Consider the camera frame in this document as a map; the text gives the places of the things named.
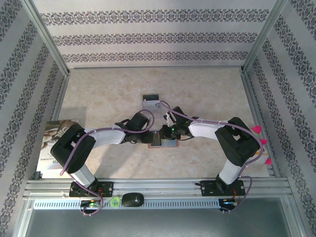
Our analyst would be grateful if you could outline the black credit card with chip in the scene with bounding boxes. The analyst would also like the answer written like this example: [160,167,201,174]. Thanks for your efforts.
[143,93,160,102]

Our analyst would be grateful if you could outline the magazine with photo cover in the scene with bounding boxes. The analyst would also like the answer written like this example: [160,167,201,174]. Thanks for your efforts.
[36,119,82,179]

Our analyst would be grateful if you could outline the white blue credit card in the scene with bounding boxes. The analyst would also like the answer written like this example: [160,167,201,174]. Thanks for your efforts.
[143,99,162,110]

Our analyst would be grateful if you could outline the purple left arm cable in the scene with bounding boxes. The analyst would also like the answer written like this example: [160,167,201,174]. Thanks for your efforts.
[60,110,156,217]

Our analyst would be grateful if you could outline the aluminium side floor rail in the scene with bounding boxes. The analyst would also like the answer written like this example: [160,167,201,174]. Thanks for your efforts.
[240,71,282,178]
[36,73,71,179]

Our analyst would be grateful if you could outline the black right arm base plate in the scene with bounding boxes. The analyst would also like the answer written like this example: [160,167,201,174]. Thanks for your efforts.
[200,180,246,198]

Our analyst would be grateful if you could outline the slotted grey cable duct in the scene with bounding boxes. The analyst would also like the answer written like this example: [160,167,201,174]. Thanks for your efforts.
[33,199,221,210]

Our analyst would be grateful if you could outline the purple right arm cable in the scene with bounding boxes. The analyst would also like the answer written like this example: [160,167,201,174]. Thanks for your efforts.
[159,100,264,213]

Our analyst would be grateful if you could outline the aluminium frame post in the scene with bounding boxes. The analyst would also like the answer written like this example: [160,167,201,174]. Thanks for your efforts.
[21,0,71,76]
[241,0,290,74]

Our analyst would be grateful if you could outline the dark credit card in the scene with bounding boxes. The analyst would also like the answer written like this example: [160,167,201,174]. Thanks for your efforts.
[152,130,162,147]

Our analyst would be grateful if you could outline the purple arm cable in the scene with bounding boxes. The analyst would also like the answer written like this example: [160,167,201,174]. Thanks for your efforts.
[159,100,264,213]
[60,110,156,217]

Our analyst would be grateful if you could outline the aluminium mounting rail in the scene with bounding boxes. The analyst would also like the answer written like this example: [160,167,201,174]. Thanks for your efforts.
[23,179,293,198]

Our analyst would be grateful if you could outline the left electronics board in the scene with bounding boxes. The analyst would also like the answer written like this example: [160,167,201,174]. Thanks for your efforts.
[80,200,103,208]

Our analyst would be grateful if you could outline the colourful plush toy pink spikes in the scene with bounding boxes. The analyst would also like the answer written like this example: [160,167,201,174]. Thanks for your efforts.
[250,125,273,167]

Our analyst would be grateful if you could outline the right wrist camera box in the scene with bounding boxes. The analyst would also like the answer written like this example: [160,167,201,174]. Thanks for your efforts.
[163,112,175,126]

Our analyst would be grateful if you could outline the brown leather card holder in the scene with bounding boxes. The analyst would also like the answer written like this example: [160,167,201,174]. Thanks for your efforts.
[147,130,179,150]

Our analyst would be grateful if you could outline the black computer mouse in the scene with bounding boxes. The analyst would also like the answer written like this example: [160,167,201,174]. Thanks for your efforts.
[122,192,145,208]

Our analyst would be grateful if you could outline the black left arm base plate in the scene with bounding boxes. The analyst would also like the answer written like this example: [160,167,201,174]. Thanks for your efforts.
[69,181,115,198]

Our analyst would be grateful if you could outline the silver card packet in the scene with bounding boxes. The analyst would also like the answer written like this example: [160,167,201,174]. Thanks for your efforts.
[142,93,162,114]

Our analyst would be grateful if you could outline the aluminium back floor rail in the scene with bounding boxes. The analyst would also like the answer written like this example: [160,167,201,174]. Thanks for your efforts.
[68,65,244,71]

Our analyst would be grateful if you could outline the right electronics board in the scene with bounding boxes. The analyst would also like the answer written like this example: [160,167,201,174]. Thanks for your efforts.
[219,199,239,207]

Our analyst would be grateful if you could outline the electronics board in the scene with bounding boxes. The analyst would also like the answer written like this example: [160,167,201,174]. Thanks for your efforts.
[80,200,103,208]
[219,199,239,207]

